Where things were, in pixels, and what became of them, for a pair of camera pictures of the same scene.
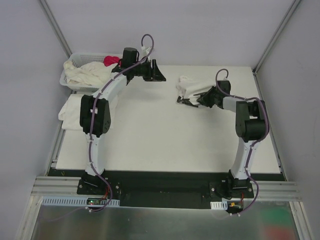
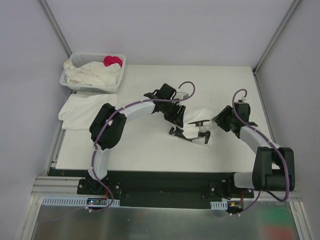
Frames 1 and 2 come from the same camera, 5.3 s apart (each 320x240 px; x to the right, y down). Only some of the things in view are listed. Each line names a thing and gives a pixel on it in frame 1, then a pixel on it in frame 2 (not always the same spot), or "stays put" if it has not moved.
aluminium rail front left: x=55 y=185 stays put
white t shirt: x=187 y=88 → x=200 y=123
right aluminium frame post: x=294 y=5 stays put
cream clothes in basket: x=92 y=73 stays put
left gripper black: x=152 y=70 → x=178 y=115
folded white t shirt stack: x=69 y=113 stays put
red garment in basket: x=109 y=60 stays put
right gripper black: x=205 y=96 → x=221 y=117
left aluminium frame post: x=53 y=24 stays put
